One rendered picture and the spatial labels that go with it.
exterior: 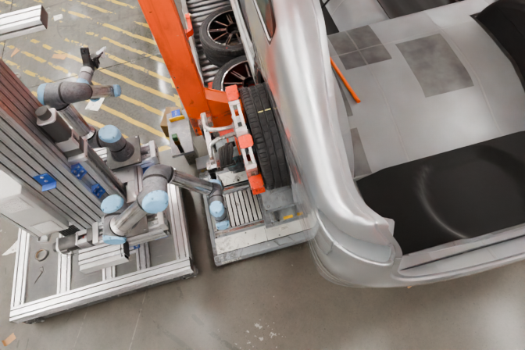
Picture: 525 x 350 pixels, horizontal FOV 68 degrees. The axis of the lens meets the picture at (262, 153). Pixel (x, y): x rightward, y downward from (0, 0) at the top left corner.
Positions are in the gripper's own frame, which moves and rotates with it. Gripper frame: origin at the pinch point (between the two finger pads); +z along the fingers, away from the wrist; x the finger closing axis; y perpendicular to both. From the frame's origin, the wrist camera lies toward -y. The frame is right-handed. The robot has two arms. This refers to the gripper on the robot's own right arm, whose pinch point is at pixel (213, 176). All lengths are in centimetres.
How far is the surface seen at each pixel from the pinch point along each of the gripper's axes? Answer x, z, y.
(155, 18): 5, 57, 75
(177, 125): 24, 79, -38
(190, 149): 17, 52, -38
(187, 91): 4, 57, 18
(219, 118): -10, 57, -17
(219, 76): -18, 114, -33
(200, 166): 17, 57, -70
